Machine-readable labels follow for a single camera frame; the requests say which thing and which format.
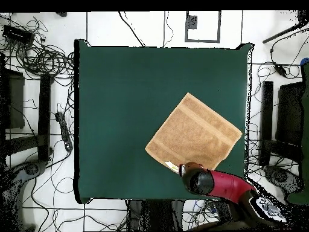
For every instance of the tan terry cloth towel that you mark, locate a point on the tan terry cloth towel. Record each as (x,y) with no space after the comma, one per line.
(193,133)

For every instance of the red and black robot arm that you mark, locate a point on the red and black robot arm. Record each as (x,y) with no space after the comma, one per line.
(227,184)

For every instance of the black flat panel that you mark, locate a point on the black flat panel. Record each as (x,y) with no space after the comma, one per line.
(289,113)
(14,101)

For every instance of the black power strip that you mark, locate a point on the black power strip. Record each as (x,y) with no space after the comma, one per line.
(64,131)
(223,210)

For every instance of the dark green table cloth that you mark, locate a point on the dark green table cloth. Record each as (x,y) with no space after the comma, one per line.
(120,96)

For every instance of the grey swivel chair base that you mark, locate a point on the grey swivel chair base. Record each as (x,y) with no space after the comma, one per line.
(281,176)
(31,168)

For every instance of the black stand bar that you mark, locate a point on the black stand bar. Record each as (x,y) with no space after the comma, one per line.
(267,116)
(44,116)

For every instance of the black power adapter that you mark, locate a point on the black power adapter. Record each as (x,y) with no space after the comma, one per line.
(280,69)

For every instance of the dark grey square plate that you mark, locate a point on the dark grey square plate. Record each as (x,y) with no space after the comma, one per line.
(192,21)

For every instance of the small blue round object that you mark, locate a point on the small blue round object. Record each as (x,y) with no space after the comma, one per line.
(305,61)

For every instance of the black tripod leg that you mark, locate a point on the black tripod leg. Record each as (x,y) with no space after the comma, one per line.
(282,32)

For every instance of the small dark grey object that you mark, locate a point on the small dark grey object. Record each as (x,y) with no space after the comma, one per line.
(61,14)

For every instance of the black box device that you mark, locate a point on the black box device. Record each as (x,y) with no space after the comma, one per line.
(18,35)

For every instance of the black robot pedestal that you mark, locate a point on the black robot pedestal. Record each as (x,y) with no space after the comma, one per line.
(154,215)

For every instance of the grey square floor frame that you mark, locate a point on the grey square floor frame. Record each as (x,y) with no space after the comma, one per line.
(186,33)

